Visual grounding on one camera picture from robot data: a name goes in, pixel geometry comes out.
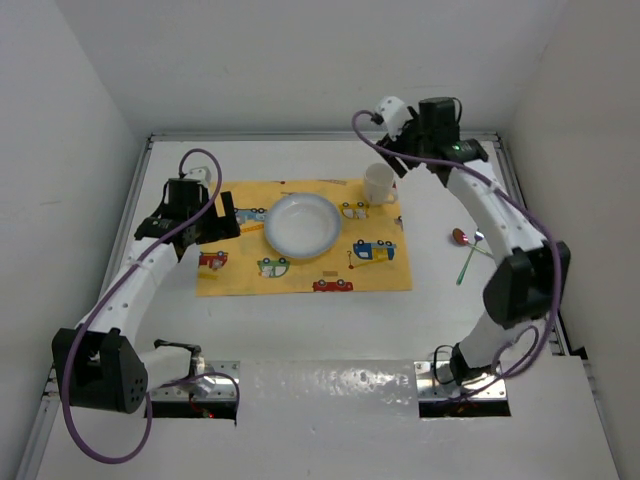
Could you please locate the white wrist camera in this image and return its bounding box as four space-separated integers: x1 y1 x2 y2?
184 166 212 189
372 96 413 140

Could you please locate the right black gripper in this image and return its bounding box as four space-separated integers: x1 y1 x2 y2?
376 106 433 176

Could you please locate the white round plate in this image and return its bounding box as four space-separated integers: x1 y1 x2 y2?
264 193 342 260

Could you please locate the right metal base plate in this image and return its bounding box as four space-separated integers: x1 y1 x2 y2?
414 360 508 402

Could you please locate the green iridescent fork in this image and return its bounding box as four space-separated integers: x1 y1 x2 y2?
456 230 485 286

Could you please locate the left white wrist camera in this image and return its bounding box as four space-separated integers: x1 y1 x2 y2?
184 166 212 189

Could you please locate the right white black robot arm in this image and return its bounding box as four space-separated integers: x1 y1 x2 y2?
373 96 570 385

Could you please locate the yellow car print placemat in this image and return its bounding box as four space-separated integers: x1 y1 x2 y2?
196 179 412 297

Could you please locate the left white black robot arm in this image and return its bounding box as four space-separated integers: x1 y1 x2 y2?
52 178 240 413

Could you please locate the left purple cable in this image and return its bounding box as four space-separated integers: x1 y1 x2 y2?
63 148 240 464

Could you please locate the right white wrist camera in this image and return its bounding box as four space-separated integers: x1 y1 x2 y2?
372 96 413 140

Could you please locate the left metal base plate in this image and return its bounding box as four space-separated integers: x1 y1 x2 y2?
187 361 240 401

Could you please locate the metal base plate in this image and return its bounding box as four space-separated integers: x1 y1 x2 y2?
414 360 508 402
187 361 240 401

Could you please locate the white mug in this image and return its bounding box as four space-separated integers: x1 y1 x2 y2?
363 163 398 206

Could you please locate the iridescent metal spoon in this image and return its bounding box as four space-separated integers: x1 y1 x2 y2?
451 228 493 258

